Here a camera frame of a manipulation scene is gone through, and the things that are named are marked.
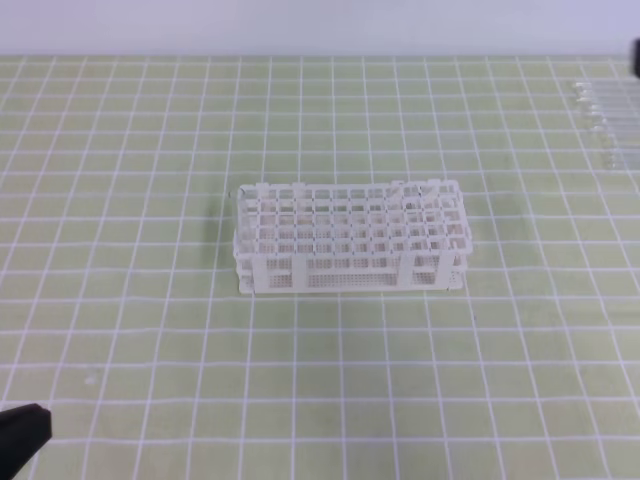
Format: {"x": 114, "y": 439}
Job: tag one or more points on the green checkered tablecloth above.
{"x": 120, "y": 310}

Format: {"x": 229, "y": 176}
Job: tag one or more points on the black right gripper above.
{"x": 635, "y": 58}

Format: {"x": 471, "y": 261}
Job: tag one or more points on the white test tube rack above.
{"x": 332, "y": 238}

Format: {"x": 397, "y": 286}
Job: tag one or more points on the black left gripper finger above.
{"x": 24, "y": 431}

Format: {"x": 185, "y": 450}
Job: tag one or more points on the clear test tube top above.
{"x": 607, "y": 88}

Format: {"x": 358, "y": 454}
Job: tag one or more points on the clear glass test tube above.
{"x": 242, "y": 246}

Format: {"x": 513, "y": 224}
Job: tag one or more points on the clear test tube bottom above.
{"x": 628, "y": 160}

